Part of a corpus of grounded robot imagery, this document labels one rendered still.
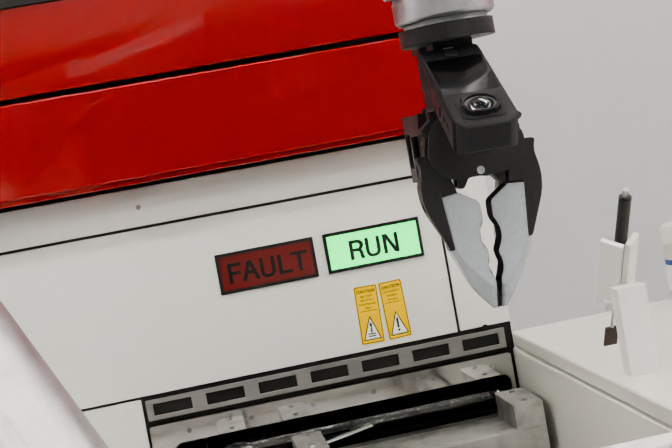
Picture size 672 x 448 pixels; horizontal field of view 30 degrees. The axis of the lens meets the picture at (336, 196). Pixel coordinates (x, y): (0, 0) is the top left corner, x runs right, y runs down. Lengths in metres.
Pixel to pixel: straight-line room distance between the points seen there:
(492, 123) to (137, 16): 0.68
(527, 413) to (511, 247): 0.52
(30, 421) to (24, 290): 0.84
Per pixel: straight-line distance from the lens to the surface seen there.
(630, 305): 1.22
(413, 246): 1.51
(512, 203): 0.93
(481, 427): 1.47
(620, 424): 1.23
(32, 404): 0.66
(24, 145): 1.44
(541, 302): 3.12
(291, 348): 1.50
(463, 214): 0.92
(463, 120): 0.83
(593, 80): 3.15
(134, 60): 1.43
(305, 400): 1.50
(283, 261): 1.49
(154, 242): 1.48
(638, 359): 1.23
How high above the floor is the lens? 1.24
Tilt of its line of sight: 3 degrees down
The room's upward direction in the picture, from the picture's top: 10 degrees counter-clockwise
